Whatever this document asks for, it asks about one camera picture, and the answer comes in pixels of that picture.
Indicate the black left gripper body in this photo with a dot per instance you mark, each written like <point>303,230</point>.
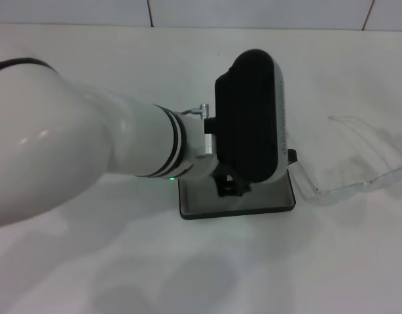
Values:
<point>228,190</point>

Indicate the black glasses case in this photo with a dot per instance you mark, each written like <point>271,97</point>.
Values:
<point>237,213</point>

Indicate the clear white glasses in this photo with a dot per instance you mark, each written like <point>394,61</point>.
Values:
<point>322,193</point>

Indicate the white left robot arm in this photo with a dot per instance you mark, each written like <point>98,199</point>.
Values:
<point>73,137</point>

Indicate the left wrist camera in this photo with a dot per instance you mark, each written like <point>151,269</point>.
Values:
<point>247,114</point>

